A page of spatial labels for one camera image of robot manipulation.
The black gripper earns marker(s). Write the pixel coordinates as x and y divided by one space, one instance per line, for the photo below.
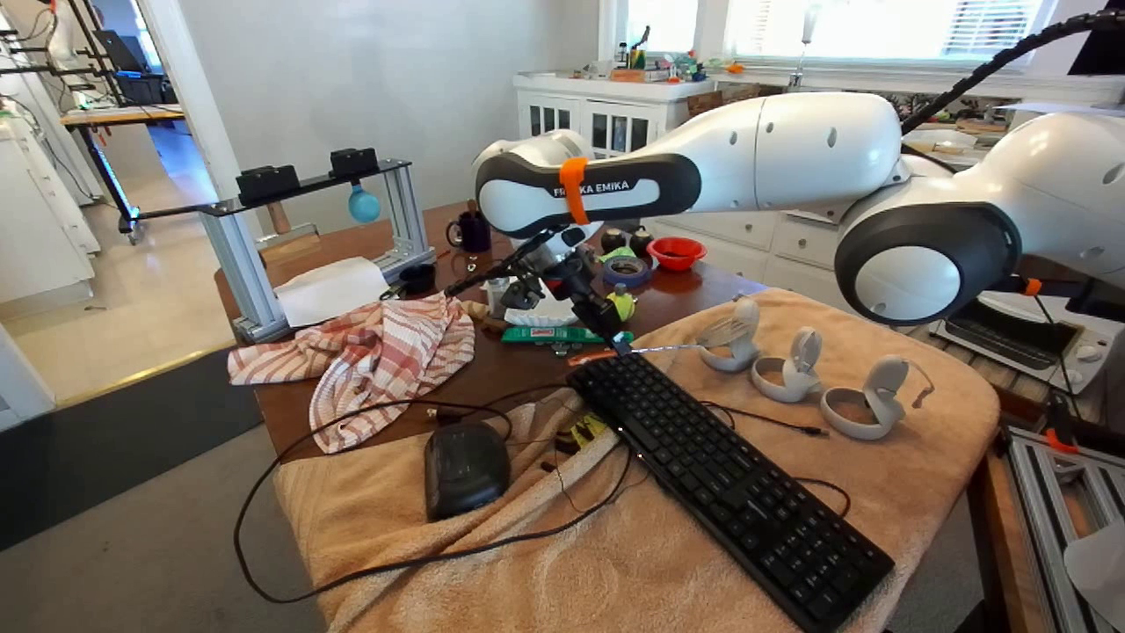
556 266

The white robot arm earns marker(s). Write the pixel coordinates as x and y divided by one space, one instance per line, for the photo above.
908 252

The black computer keyboard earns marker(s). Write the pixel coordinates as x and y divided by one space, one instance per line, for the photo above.
811 559

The yellow green tennis ball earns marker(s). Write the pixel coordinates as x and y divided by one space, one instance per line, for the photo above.
624 303

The blue bowl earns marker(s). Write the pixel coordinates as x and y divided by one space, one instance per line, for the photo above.
624 272

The white scalloped dish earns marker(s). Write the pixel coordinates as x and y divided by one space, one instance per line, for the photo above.
541 315

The green tube package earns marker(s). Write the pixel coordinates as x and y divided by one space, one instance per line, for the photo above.
566 335

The red bowl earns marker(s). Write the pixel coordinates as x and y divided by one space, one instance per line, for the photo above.
675 254

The dark blue mug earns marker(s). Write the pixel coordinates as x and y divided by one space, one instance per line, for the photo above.
467 232

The white VR controller middle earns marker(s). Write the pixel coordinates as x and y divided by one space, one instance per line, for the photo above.
790 377

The black computer mouse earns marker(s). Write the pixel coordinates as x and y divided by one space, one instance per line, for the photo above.
466 469

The white cabinet with drawers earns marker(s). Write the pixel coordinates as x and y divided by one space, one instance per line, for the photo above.
611 116

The beige towel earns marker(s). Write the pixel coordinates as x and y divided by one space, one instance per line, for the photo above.
595 546

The red striped white cloth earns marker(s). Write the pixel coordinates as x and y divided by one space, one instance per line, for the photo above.
362 362

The blue ball ornament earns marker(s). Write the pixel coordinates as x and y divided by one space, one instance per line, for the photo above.
362 205

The aluminium frame stand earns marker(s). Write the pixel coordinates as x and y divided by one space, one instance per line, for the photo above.
259 309

